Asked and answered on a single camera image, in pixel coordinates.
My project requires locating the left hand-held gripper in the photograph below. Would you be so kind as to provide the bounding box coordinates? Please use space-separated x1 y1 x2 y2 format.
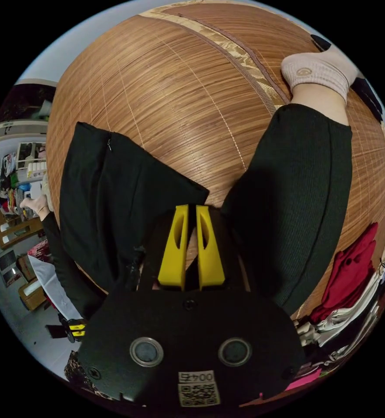
46 322 86 343

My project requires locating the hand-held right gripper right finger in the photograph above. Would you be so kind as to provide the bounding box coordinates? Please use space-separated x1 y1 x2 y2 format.
196 205 227 292

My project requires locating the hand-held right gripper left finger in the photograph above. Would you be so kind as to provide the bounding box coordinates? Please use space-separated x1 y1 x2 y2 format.
157 205 190 292

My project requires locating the bed with woven mat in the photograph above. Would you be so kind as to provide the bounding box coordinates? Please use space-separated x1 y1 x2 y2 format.
45 3 385 322

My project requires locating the wooden cupboard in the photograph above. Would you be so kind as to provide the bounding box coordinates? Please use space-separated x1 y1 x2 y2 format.
0 214 45 250

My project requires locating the black skirt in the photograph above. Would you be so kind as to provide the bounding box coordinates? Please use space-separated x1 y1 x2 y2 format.
58 121 210 294

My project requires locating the pile of clothes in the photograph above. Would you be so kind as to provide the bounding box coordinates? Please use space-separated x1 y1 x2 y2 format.
293 222 385 392

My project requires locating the cluttered white shelf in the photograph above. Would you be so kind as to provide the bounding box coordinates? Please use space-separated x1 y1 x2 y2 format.
0 141 48 223

